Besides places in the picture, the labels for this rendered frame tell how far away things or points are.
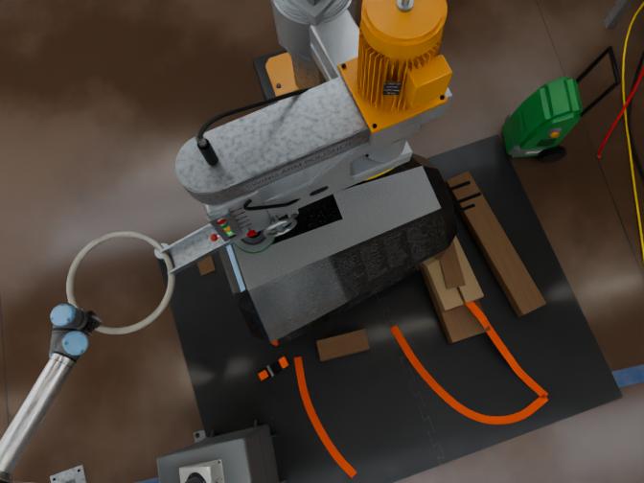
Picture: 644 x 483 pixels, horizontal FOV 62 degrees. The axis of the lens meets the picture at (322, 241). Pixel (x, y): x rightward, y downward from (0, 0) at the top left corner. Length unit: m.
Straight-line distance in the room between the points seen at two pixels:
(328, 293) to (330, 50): 1.16
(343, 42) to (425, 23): 0.77
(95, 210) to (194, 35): 1.45
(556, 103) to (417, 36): 1.99
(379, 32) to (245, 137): 0.60
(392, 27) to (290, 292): 1.49
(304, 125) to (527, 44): 2.69
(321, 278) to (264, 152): 0.99
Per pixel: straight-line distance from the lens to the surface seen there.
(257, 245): 2.62
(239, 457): 2.59
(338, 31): 2.33
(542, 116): 3.48
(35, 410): 2.23
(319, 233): 2.63
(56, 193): 4.08
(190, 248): 2.60
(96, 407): 3.70
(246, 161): 1.84
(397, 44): 1.55
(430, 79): 1.65
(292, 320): 2.75
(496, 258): 3.48
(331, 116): 1.88
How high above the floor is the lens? 3.38
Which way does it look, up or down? 75 degrees down
